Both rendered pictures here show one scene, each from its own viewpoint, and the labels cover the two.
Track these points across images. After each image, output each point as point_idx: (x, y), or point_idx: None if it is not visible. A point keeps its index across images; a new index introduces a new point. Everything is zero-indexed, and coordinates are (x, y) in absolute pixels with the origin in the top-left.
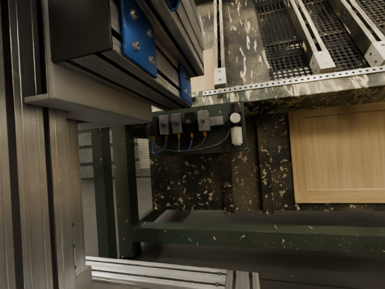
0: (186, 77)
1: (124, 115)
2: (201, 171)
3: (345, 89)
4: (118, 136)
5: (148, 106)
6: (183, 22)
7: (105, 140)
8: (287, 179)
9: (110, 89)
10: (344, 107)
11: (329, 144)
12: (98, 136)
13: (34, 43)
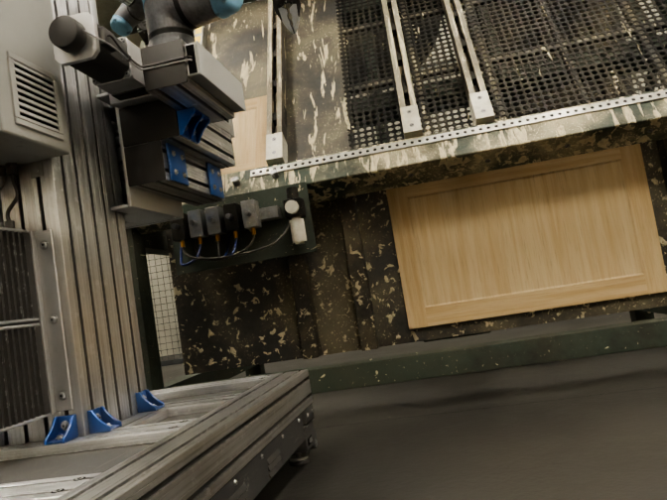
0: (214, 172)
1: (162, 213)
2: (264, 298)
3: (430, 160)
4: None
5: (179, 203)
6: (205, 139)
7: None
8: (396, 295)
9: (153, 194)
10: (461, 179)
11: (448, 234)
12: None
13: (108, 172)
